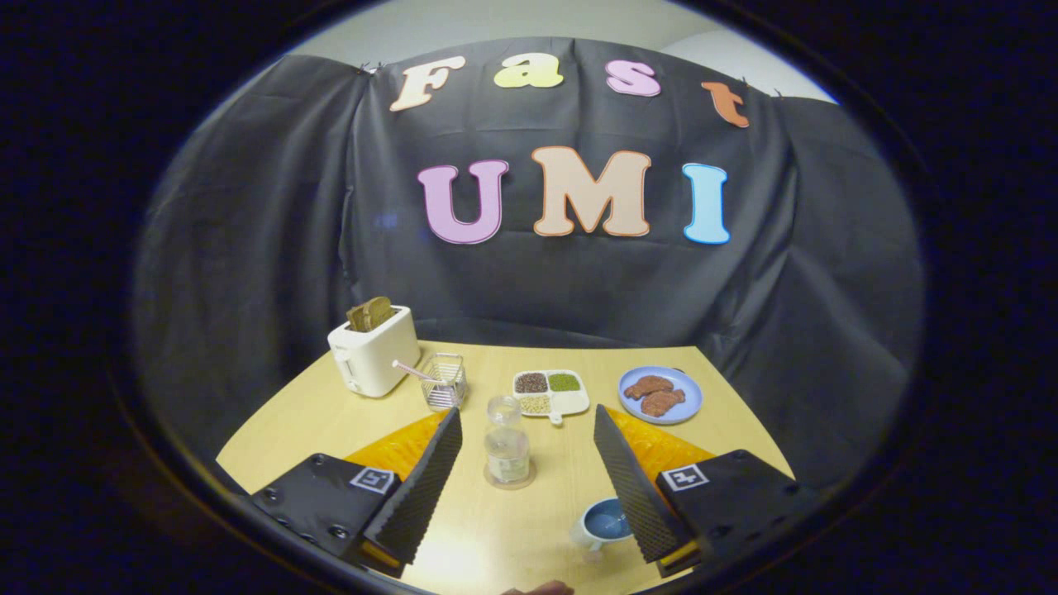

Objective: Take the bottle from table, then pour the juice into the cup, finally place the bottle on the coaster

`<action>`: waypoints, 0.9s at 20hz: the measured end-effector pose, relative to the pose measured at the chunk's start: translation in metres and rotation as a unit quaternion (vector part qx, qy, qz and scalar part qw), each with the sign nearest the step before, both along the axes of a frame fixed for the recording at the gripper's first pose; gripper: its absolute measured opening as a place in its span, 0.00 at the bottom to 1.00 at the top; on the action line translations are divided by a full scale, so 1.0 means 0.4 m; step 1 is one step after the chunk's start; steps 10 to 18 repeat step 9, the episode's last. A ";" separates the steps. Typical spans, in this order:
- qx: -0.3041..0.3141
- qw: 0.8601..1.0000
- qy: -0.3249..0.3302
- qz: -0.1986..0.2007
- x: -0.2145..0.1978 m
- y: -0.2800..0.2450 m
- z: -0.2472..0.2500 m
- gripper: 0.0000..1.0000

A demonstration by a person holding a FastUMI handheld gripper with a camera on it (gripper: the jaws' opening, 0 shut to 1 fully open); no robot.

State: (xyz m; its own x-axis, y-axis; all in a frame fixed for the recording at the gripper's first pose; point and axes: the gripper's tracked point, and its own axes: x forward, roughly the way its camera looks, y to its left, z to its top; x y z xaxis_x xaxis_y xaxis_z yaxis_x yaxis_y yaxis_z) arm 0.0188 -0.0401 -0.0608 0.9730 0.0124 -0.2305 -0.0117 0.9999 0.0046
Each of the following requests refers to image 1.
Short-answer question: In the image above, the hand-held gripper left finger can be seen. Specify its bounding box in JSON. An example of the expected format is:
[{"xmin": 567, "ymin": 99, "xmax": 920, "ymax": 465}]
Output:
[{"xmin": 250, "ymin": 407, "xmax": 463, "ymax": 578}]

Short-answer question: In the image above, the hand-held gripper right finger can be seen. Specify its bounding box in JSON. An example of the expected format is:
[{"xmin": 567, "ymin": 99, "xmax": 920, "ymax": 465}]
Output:
[{"xmin": 593, "ymin": 404, "xmax": 821, "ymax": 578}]

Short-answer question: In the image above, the blue and white cup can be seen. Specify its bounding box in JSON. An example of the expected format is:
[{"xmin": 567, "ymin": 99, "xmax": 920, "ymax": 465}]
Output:
[{"xmin": 570, "ymin": 497, "xmax": 636, "ymax": 554}]

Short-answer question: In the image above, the clear plastic juice bottle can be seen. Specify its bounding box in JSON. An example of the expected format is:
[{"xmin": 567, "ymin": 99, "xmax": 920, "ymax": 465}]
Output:
[{"xmin": 484, "ymin": 395, "xmax": 531, "ymax": 486}]

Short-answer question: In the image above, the round beige coaster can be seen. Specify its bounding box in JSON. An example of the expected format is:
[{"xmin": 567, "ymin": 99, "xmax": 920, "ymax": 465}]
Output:
[{"xmin": 483, "ymin": 459, "xmax": 538, "ymax": 491}]

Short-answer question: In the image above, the light wooden table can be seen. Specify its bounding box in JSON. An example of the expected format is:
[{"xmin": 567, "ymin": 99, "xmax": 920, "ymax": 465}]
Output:
[{"xmin": 217, "ymin": 340, "xmax": 796, "ymax": 595}]

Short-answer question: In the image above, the brown meat piece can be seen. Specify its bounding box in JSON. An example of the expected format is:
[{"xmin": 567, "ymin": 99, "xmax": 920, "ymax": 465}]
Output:
[
  {"xmin": 641, "ymin": 389, "xmax": 687, "ymax": 418},
  {"xmin": 623, "ymin": 375, "xmax": 675, "ymax": 401}
]

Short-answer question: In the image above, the blue plate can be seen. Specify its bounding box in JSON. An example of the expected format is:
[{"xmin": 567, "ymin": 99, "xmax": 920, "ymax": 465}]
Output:
[{"xmin": 618, "ymin": 366, "xmax": 704, "ymax": 426}]

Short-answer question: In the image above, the white divided dish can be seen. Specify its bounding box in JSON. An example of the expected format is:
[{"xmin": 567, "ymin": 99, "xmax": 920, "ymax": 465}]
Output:
[{"xmin": 512, "ymin": 369, "xmax": 591, "ymax": 426}]

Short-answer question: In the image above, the white toaster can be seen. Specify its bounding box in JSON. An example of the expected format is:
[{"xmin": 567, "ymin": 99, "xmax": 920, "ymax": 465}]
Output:
[{"xmin": 327, "ymin": 306, "xmax": 422, "ymax": 399}]

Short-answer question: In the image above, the black backdrop cloth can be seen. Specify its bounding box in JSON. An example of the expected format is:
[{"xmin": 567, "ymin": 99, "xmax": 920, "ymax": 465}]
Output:
[{"xmin": 132, "ymin": 36, "xmax": 925, "ymax": 488}]

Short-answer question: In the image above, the small wire basket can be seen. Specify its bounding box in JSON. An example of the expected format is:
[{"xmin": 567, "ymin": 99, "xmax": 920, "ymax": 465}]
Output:
[{"xmin": 420, "ymin": 353, "xmax": 469, "ymax": 412}]

